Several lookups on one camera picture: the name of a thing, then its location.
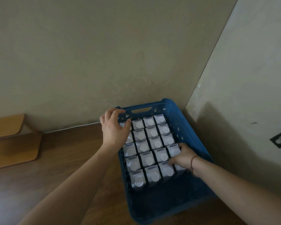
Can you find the person's right forearm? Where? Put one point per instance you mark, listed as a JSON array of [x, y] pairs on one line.
[[236, 192]]

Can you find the white carton with cap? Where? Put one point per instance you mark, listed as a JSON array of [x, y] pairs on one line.
[[123, 125], [179, 169]]

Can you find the blue plastic crate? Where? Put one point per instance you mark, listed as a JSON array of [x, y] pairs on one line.
[[168, 199]]

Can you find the small wooden board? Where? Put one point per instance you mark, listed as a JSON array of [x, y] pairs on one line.
[[4, 126]]

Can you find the person's left forearm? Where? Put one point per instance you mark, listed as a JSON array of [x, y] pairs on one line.
[[72, 187]]

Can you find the person's left hand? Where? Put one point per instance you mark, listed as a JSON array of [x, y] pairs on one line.
[[112, 131]]

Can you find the person's left thumb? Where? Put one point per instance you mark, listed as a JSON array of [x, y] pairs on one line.
[[128, 125]]

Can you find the black metal wall bracket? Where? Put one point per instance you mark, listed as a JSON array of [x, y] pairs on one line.
[[279, 139]]

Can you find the person's right thumb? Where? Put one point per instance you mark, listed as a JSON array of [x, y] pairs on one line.
[[173, 161]]

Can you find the group of white capped cartons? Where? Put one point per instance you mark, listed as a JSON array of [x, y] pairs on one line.
[[152, 147]]

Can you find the person's right hand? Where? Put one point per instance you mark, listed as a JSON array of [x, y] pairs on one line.
[[187, 159]]

